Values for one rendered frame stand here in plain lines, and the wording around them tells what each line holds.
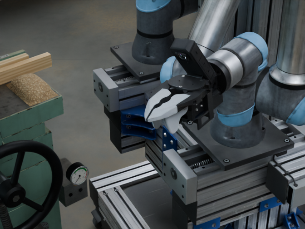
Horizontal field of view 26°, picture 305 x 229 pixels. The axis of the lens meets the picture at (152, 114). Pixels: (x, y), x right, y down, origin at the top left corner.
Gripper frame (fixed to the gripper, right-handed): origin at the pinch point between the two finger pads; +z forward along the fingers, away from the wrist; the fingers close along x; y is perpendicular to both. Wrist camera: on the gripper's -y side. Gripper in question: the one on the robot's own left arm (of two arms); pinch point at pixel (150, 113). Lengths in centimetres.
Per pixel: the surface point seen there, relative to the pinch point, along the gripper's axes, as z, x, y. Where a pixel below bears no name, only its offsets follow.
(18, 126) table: -18, 63, 30
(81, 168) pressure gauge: -30, 56, 48
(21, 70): -32, 74, 21
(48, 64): -40, 72, 23
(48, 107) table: -27, 60, 28
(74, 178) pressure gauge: -28, 56, 51
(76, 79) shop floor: -147, 179, 100
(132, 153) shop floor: -113, 113, 109
